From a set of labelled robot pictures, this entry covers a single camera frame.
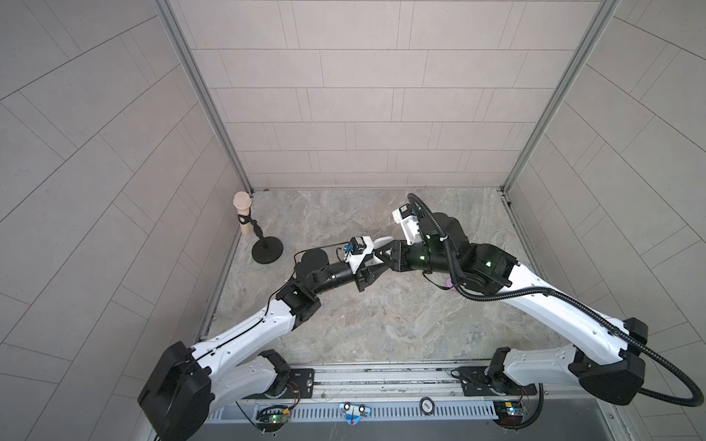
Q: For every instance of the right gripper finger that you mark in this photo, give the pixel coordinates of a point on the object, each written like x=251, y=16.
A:
x=387, y=262
x=386, y=251

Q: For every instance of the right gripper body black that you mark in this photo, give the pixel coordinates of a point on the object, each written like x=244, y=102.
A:
x=412, y=256

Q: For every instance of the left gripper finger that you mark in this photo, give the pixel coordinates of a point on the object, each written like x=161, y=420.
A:
x=363, y=259
x=378, y=270

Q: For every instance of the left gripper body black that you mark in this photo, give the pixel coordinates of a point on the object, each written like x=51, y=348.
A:
x=358, y=279

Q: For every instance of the white earbud charging case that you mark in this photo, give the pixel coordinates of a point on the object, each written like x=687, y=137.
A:
x=381, y=242

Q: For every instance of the pink earbud charging case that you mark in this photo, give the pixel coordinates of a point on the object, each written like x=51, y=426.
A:
x=450, y=284

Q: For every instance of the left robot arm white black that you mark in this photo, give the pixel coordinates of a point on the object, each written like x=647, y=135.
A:
x=288, y=308

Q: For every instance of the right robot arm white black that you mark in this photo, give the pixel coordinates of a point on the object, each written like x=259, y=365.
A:
x=604, y=355

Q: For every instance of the beige microphone on black stand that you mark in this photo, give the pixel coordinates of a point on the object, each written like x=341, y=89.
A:
x=267, y=249

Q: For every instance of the blue white small device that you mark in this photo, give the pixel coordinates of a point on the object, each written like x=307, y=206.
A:
x=353, y=413

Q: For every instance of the round black sticker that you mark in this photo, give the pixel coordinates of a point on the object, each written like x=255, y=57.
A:
x=427, y=406

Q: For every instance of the left green circuit board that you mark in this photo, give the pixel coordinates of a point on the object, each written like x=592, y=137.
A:
x=271, y=419

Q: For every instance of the green circuit board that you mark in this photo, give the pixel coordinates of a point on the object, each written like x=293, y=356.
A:
x=510, y=414
x=271, y=419

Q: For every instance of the right green circuit board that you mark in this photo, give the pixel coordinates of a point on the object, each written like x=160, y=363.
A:
x=510, y=414

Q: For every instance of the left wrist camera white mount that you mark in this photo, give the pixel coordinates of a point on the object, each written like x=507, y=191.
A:
x=356, y=246

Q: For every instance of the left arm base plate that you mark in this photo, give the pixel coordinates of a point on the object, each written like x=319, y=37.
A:
x=296, y=383

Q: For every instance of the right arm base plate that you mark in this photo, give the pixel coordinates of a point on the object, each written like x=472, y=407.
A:
x=475, y=382

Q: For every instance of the aluminium rail frame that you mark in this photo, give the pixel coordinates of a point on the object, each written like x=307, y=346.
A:
x=386, y=380

